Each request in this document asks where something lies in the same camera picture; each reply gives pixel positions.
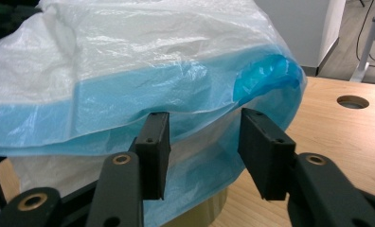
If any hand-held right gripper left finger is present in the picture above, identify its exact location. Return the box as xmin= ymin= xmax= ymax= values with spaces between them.
xmin=134 ymin=111 xmax=172 ymax=201

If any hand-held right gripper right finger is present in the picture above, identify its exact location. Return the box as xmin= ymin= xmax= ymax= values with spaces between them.
xmin=237 ymin=107 xmax=297 ymax=201

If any olive round trash bin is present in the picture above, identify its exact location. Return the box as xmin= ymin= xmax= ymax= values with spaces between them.
xmin=161 ymin=185 xmax=229 ymax=227

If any translucent white blue trash bag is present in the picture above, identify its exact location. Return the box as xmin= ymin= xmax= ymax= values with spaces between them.
xmin=0 ymin=0 xmax=307 ymax=227

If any white cabinet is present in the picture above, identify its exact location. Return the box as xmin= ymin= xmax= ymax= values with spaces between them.
xmin=255 ymin=0 xmax=348 ymax=78

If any white metal desk frame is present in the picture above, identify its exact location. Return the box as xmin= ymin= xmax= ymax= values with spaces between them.
xmin=348 ymin=0 xmax=375 ymax=83

